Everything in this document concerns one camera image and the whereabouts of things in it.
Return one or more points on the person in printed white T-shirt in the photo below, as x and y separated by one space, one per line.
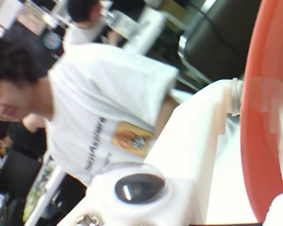
96 94

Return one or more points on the person in black shirt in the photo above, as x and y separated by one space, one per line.
28 139

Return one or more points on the white pole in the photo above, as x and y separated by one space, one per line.
49 188

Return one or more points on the orange plate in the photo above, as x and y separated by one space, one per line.
266 35

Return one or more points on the dark-haired person plain white shirt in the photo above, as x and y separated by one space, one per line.
80 36

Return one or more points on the black chair with chrome frame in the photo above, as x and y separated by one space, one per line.
221 42

